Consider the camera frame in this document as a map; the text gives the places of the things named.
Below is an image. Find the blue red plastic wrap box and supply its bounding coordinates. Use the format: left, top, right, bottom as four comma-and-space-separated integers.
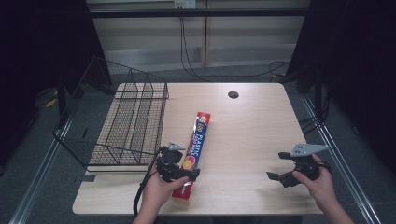
171, 111, 212, 202

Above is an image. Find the white wall power outlet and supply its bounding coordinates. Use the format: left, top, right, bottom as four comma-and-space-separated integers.
174, 0, 197, 9

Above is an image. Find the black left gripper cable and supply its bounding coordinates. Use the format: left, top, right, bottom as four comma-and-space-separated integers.
133, 147, 164, 217

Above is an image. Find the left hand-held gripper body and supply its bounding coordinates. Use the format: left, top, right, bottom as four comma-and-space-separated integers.
155, 141, 188, 184

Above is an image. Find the yellow black cable bundle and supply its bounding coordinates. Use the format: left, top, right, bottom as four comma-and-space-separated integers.
33, 87, 60, 109

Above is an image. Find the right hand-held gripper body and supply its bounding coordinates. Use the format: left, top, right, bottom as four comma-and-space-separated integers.
281, 143, 330, 189

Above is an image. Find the black horizontal metal bar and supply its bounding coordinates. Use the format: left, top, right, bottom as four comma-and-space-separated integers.
89, 7, 310, 19

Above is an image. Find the aluminium floor rail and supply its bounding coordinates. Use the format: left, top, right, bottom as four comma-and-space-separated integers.
8, 118, 73, 224
301, 96, 382, 224

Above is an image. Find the black wire basket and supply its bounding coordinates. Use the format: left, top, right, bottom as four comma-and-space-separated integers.
52, 55, 170, 173

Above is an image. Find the person's left hand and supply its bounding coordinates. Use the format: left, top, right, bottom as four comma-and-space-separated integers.
141, 172, 190, 217

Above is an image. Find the long black floor cable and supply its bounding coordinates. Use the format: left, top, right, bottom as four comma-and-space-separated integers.
178, 17, 291, 79

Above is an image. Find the person's right hand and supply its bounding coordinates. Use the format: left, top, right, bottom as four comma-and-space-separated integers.
291, 153, 336, 213

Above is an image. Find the black curtain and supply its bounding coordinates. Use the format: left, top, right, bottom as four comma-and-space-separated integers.
0, 0, 114, 169
284, 0, 396, 175

